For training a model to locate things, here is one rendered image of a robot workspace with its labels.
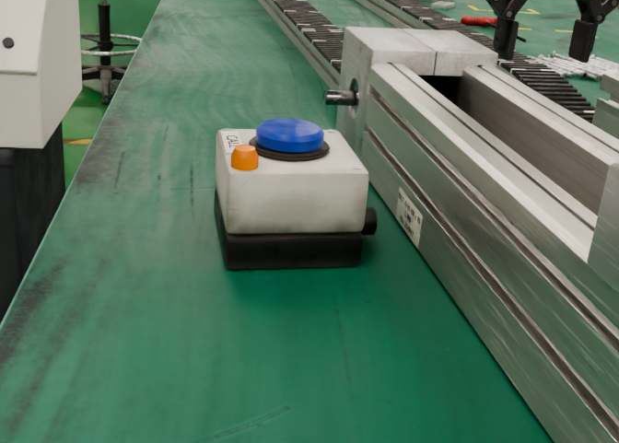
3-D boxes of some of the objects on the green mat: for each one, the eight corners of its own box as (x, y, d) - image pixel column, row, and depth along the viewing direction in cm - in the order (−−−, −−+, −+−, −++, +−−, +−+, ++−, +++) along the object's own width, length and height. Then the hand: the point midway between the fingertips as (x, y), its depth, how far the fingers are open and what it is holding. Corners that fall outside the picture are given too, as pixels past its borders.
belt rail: (238, -24, 165) (238, -39, 164) (256, -23, 166) (257, -38, 165) (339, 100, 79) (342, 72, 78) (377, 101, 80) (380, 73, 79)
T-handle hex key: (458, 25, 128) (460, 14, 127) (506, 27, 129) (508, 17, 129) (496, 45, 113) (498, 33, 113) (550, 47, 115) (552, 35, 114)
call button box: (213, 214, 51) (216, 122, 49) (356, 213, 53) (365, 123, 51) (224, 272, 44) (227, 167, 42) (389, 267, 46) (402, 167, 44)
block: (308, 134, 68) (316, 25, 65) (441, 135, 71) (456, 30, 67) (330, 170, 60) (340, 48, 57) (479, 170, 63) (499, 53, 59)
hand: (543, 47), depth 81 cm, fingers open, 8 cm apart
